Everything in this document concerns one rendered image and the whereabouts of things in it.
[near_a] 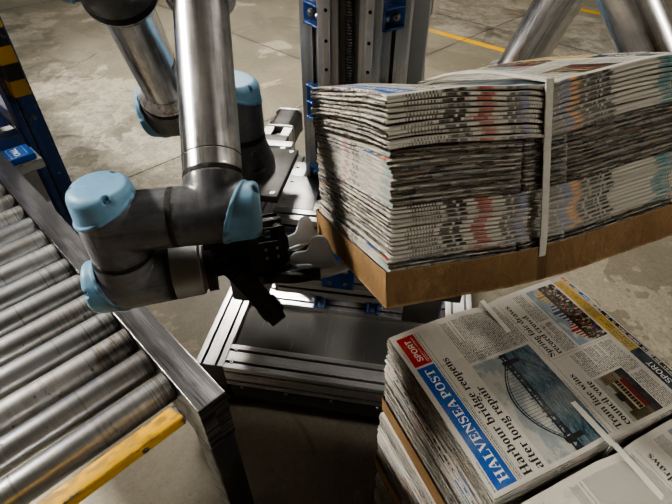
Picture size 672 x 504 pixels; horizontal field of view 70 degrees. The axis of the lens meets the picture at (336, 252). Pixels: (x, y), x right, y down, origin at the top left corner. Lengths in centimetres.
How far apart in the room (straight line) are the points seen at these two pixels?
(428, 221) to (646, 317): 183
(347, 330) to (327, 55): 88
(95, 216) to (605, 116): 57
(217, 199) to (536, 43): 73
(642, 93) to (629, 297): 175
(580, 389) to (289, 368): 91
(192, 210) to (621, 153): 49
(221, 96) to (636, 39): 59
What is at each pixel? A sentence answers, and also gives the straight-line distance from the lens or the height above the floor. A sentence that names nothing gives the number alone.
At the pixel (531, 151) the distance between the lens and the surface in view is 56.
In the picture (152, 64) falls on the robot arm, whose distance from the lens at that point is 97.
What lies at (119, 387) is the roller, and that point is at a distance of 87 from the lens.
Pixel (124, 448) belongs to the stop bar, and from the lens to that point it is 77.
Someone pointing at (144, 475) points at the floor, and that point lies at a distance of 169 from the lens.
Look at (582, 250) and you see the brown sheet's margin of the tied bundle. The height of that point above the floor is 108.
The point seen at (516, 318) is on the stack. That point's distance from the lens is 89.
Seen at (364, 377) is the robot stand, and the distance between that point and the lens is 149.
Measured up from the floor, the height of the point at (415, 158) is 121.
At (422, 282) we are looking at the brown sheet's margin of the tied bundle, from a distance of 53.
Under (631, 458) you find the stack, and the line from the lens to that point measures 80.
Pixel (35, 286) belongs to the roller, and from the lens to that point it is 110.
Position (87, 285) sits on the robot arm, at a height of 102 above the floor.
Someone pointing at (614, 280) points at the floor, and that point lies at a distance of 239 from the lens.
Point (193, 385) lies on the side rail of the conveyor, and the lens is 82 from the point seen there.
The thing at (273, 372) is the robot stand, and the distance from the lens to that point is 150.
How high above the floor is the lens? 146
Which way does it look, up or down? 41 degrees down
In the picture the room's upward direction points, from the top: straight up
